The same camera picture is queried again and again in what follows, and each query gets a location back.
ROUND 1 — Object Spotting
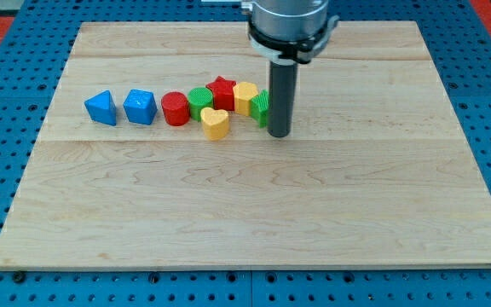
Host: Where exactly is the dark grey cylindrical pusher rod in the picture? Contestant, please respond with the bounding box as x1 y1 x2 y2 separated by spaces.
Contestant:
268 62 297 137

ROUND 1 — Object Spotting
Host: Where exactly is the black clamp ring mount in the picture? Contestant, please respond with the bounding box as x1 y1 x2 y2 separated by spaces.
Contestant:
248 15 339 66

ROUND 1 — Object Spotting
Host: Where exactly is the yellow heart block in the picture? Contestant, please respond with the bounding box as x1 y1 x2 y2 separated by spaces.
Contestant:
200 107 230 141

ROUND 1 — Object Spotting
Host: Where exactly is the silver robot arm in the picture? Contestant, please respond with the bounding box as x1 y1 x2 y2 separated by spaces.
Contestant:
240 0 339 137

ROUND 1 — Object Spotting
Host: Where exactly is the yellow hexagon block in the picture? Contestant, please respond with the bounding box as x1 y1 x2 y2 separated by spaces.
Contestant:
233 82 258 116

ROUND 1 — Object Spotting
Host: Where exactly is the green ridged block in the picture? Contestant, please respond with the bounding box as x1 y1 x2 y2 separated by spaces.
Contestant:
250 90 269 128

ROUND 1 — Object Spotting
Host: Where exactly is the red star block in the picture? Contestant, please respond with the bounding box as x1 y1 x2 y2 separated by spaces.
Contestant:
205 76 236 111

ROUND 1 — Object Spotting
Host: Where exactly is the green cylinder block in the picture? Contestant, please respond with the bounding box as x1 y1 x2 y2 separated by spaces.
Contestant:
188 87 213 122

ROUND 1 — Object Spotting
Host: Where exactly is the red cylinder block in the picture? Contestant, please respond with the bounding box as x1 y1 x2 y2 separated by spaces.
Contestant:
161 91 190 126

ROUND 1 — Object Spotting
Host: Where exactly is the wooden board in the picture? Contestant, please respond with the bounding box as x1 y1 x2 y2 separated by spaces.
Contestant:
0 21 491 271

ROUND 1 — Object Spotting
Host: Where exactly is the blue cube block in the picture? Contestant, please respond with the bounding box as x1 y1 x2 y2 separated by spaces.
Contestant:
123 89 158 125

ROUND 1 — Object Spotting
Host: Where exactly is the blue triangle block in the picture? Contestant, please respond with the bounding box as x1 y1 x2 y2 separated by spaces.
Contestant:
84 90 117 126

